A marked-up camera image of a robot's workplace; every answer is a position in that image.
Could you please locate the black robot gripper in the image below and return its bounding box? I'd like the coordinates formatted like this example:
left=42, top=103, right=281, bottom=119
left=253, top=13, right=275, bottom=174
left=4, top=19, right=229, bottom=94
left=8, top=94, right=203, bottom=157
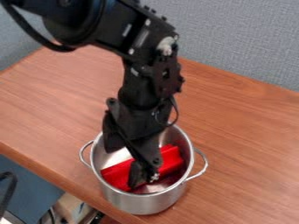
left=101, top=95, right=180, bottom=190

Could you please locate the red plastic block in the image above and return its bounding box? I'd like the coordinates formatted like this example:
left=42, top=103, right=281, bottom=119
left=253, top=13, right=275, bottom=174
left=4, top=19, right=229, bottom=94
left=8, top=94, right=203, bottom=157
left=100, top=144, right=184, bottom=192

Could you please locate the stainless steel pot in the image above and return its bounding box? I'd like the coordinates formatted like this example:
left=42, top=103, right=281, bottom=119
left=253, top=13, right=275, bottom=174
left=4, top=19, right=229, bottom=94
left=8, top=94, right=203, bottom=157
left=78, top=125, right=209, bottom=215

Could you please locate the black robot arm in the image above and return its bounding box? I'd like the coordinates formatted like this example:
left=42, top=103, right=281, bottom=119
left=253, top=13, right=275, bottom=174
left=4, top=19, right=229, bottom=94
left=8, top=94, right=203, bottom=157
left=0, top=0, right=184, bottom=188

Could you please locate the beige box under table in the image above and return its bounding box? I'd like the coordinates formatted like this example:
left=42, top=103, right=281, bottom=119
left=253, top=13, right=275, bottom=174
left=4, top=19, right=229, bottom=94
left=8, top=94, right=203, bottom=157
left=53, top=193, right=94, bottom=224

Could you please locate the black cable under table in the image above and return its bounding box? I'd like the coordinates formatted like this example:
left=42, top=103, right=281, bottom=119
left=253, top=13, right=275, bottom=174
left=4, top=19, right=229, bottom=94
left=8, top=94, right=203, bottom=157
left=45, top=206, right=56, bottom=224

